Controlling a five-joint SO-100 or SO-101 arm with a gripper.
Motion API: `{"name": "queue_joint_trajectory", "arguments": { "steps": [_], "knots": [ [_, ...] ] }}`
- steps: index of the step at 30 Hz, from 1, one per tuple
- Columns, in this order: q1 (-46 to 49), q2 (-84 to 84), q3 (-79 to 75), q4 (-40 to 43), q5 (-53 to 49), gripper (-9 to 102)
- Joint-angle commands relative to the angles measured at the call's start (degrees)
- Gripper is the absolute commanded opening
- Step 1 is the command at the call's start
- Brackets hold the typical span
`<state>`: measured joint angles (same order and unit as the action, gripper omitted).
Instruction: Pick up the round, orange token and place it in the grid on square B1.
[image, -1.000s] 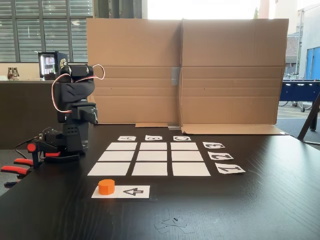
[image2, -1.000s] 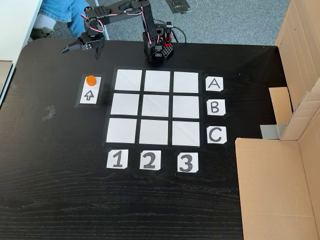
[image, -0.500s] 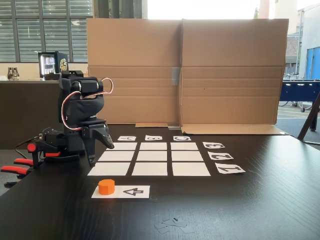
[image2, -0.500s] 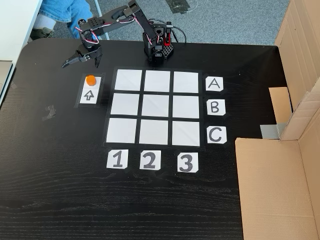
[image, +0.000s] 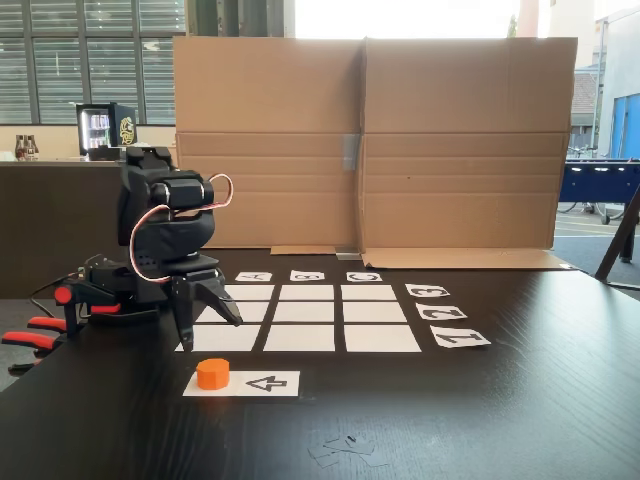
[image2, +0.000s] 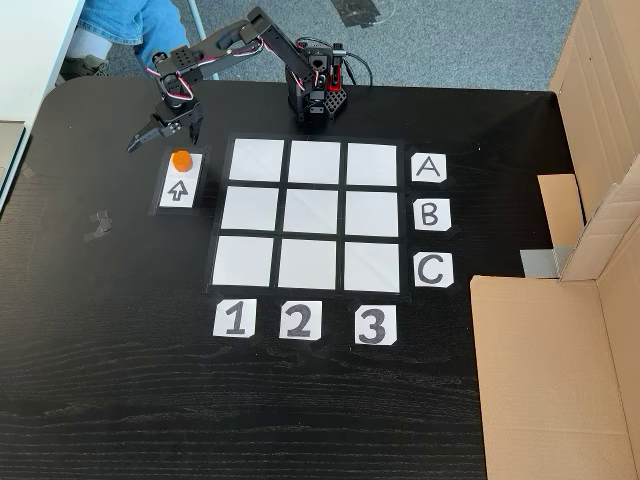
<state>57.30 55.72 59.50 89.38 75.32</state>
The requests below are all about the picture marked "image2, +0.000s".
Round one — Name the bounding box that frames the white paper grid square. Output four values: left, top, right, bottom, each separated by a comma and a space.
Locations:
221, 186, 280, 232
346, 142, 400, 187
211, 235, 275, 288
277, 238, 337, 291
344, 190, 400, 238
228, 138, 285, 183
343, 242, 401, 293
282, 188, 339, 235
288, 140, 342, 185

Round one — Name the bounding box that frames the person's leg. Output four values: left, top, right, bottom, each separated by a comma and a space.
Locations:
72, 0, 204, 81

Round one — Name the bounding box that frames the white arrow paper sheet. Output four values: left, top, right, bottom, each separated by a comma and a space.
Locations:
158, 152, 204, 210

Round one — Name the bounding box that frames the white metal desk leg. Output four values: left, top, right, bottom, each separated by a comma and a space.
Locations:
187, 0, 221, 81

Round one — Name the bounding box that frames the person's shoe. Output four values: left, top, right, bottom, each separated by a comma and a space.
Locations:
55, 53, 110, 84

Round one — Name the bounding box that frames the white desk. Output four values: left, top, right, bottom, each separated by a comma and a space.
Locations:
0, 0, 89, 214

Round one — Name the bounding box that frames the red and black clamp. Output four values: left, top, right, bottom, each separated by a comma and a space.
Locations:
327, 42, 347, 101

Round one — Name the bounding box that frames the black floor tape patch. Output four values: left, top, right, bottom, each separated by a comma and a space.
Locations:
330, 0, 382, 29

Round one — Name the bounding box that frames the paper sheet number 1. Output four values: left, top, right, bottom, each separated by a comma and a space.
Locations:
212, 298, 258, 339

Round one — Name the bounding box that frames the paper sheet number 2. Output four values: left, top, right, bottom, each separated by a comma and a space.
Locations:
279, 300, 324, 342

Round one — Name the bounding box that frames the paper sheet letter A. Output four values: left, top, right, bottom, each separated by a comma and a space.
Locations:
411, 153, 448, 184

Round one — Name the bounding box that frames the paper sheet letter B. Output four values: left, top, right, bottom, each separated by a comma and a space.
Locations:
413, 198, 453, 232

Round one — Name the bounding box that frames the paper sheet number 3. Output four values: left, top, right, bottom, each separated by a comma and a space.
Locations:
354, 304, 399, 346

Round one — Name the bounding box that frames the paper sheet letter C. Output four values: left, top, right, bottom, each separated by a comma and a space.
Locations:
414, 252, 455, 288

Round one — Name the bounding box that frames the brown cardboard screen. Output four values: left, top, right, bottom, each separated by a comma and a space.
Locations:
469, 0, 640, 480

